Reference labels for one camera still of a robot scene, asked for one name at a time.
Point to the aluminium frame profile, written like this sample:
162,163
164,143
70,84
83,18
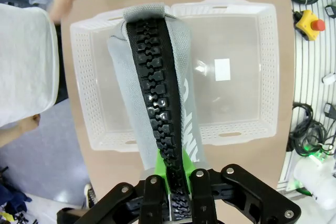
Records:
286,174

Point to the black white sneaker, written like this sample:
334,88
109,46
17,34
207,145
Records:
89,196

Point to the white perforated plastic basket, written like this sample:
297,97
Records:
249,51
89,90

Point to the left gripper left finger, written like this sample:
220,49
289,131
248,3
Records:
152,203

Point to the person right forearm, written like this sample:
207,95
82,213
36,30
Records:
10,137

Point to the person right hand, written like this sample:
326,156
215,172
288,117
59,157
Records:
30,123

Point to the black power adapter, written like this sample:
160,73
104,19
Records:
328,109
330,11

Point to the grey Campus zipper pouch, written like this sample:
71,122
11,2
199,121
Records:
152,77

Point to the white square basket label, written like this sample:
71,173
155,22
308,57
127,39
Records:
222,69

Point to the white power adapter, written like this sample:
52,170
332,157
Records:
328,79

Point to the blue clothes pile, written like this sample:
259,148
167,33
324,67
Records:
13,200

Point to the white plastic jug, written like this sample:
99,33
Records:
315,182

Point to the yellow red emergency stop button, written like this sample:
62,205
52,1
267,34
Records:
307,26

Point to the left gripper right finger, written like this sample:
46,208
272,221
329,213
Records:
236,192

